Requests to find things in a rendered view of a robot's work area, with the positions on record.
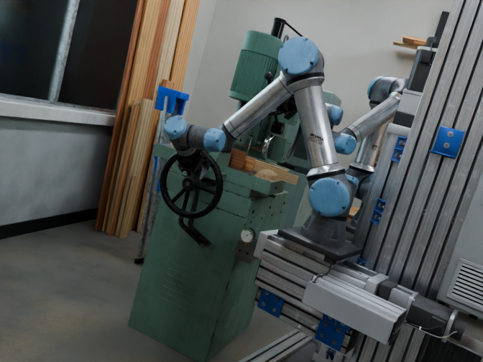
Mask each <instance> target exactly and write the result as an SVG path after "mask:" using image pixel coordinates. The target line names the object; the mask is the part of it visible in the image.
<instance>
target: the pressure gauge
mask: <svg viewBox="0 0 483 362"><path fill-rule="evenodd" d="M249 234H250V235H249ZM247 235H248V236H247ZM255 237H256V233H255V231H254V229H253V228H244V229H242V230H241V232H240V238H241V240H242V241H243V242H244V243H245V244H244V245H245V246H248V244H249V243H250V242H251V241H253V240H254V239H255Z"/></svg>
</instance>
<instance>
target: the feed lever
mask: <svg viewBox="0 0 483 362"><path fill-rule="evenodd" d="M264 78H265V79H266V80H267V82H268V85H269V84H270V83H271V79H272V73H271V72H266V73H265V74H264ZM284 130H285V124H284V123H282V122H279V121H278V118H277V116H275V121H274V122H273V124H272V127H271V132H272V133H275V134H279V135H281V134H282V133H283V132H284Z"/></svg>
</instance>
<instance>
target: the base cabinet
mask: <svg viewBox="0 0 483 362"><path fill-rule="evenodd" d="M284 209H285V208H281V209H278V210H274V211H271V212H268V213H264V214H261V215H258V216H255V217H252V218H248V219H246V218H243V217H240V216H238V215H234V214H233V213H229V212H227V211H225V210H222V209H219V208H216V207H215V208H214V209H213V210H212V211H211V212H210V213H209V214H207V215H205V216H203V217H200V218H194V221H193V226H194V227H195V229H197V230H198V231H199V232H200V233H201V234H203V236H205V237H206V238H207V239H208V240H209V241H210V242H211V243H212V244H214V245H215V246H216V247H215V249H214V250H213V251H212V250H210V248H209V247H208V246H207V247H205V248H204V249H202V248H201V247H200V246H199V244H197V242H195V240H193V239H192V238H191V237H190V236H189V235H188V234H187V233H186V232H185V231H184V230H183V229H182V228H181V227H180V226H179V224H178V218H179V217H178V216H179V215H177V214H176V213H174V212H173V211H171V209H169V208H168V206H167V205H166V203H165V201H164V200H163V198H162V196H161V198H160V203H159V206H158V209H157V215H156V217H155V222H154V225H153V229H152V234H151V236H150V240H149V245H148V248H147V253H146V256H145V259H144V264H143V267H142V273H141V275H140V278H139V284H138V287H137V291H136V294H135V298H134V303H133V306H132V311H131V314H130V317H129V322H128V326H129V327H131V328H134V329H135V330H137V331H139V332H141V333H143V334H145V335H147V336H149V337H151V338H153V339H155V340H157V341H159V342H161V343H162V344H164V345H166V346H168V347H170V348H172V349H174V350H176V351H178V352H180V353H182V354H184V355H185V356H187V357H189V358H192V359H193V360H195V361H197V362H209V361H210V360H211V359H212V358H213V357H214V356H215V355H216V354H217V353H218V352H219V351H221V350H222V349H223V348H224V347H225V346H226V345H228V344H229V343H230V342H231V341H232V340H233V339H234V338H235V337H236V336H237V335H238V334H240V332H241V331H243V330H244V329H245V328H246V327H247V326H248V325H249V324H250V321H251V319H252V314H253V312H254V307H255V305H254V300H255V297H256V294H257V290H258V287H259V286H257V285H256V284H254V280H255V277H256V275H257V270H258V267H259V263H260V261H261V259H258V260H256V261H254V262H252V263H251V264H248V263H247V262H245V261H242V260H239V259H236V258H234V254H235V251H236V246H237V244H238V240H240V239H241V238H240V232H241V230H242V229H244V228H253V229H254V231H255V233H256V237H255V238H256V239H257V240H258V238H259V233H260V232H262V231H272V230H277V229H278V228H279V226H280V221H281V219H282V214H283V212H284Z"/></svg>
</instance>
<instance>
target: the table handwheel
mask: <svg viewBox="0 0 483 362"><path fill-rule="evenodd" d="M201 153H203V154H205V156H206V159H208V161H209V162H210V163H211V165H210V166H211V168H212V169H213V172H214V174H215V177H216V191H215V190H211V189H208V188H207V187H205V186H211V185H212V184H213V180H211V179H208V178H203V181H202V182H201V181H200V180H199V179H198V178H197V177H194V176H193V177H192V176H191V173H189V172H187V177H185V178H184V179H183V181H182V186H183V189H182V190H181V191H180V192H179V193H178V194H177V195H176V196H175V197H174V198H173V199H170V196H169V194H168V191H167V174H168V172H169V169H170V168H171V166H172V165H173V163H174V162H175V161H176V160H177V158H178V155H179V154H178V153H177V152H176V153H174V154H173V155H172V156H171V157H170V158H169V159H168V160H167V161H166V163H165V164H164V166H163V168H162V171H161V175H160V191H161V194H162V198H163V200H164V201H165V203H166V205H167V206H168V208H169V209H171V211H173V212H174V213H176V214H177V215H179V216H181V217H184V218H200V217H203V216H205V215H207V214H209V213H210V212H211V211H212V210H213V209H214V208H215V207H216V206H217V204H218V202H219V201H220V198H221V194H222V191H223V177H222V174H221V170H220V168H219V166H218V164H217V163H216V161H215V160H214V159H213V157H211V156H210V155H209V154H207V153H206V152H204V151H201ZM197 189H200V190H203V191H206V192H209V193H210V194H213V195H214V197H213V199H212V201H211V202H210V203H209V204H208V205H207V206H206V207H205V208H204V209H202V210H199V211H196V212H188V211H185V210H182V209H180V208H179V207H178V206H176V205H175V204H174V202H175V201H176V200H177V199H178V198H179V197H180V196H181V195H182V194H183V193H184V192H185V191H192V190H197Z"/></svg>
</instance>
